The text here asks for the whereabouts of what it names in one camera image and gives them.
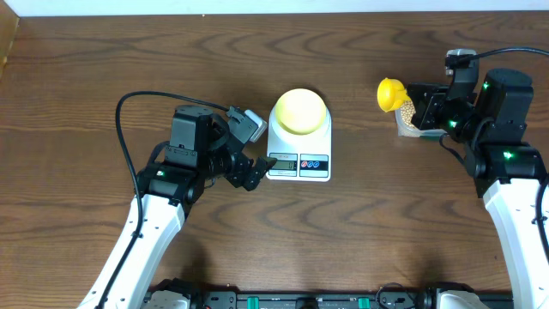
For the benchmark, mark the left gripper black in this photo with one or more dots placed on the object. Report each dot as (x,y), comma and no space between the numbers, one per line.
(238,176)

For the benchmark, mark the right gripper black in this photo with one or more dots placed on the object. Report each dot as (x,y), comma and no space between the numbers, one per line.
(426,106)

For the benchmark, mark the yellow measuring scoop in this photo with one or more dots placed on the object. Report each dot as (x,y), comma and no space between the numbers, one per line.
(391,95)

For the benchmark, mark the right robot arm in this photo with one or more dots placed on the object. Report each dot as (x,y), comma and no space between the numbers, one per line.
(509,175)

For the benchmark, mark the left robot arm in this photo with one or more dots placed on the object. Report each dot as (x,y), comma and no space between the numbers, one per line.
(203,147)

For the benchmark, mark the white digital kitchen scale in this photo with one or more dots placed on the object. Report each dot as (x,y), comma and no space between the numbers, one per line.
(300,157)

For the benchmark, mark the pale yellow bowl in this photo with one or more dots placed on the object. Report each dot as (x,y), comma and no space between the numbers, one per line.
(300,111)

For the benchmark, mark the soybeans in container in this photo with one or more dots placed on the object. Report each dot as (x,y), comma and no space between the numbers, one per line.
(407,112)

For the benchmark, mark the clear plastic container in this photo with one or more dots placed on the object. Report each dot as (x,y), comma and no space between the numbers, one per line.
(404,130)

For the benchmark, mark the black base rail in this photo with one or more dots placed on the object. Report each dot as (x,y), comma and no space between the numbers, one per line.
(178,294)

